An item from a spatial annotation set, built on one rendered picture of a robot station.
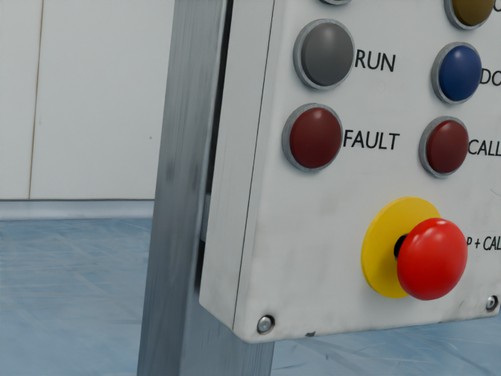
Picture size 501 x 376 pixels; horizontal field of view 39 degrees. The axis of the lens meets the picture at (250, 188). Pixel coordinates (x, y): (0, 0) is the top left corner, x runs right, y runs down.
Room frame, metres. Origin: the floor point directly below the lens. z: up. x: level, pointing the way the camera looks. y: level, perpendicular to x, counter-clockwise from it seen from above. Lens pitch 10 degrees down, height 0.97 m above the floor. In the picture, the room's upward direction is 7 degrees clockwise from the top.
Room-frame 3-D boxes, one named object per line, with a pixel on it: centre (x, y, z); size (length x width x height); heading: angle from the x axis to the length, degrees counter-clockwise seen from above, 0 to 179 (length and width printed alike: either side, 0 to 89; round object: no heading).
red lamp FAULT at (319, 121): (0.31, -0.03, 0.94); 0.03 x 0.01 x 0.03; 121
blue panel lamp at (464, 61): (0.35, -0.09, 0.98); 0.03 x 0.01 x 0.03; 121
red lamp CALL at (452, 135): (0.35, -0.09, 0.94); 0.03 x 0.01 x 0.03; 121
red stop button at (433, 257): (0.34, -0.08, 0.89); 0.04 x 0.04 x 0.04; 31
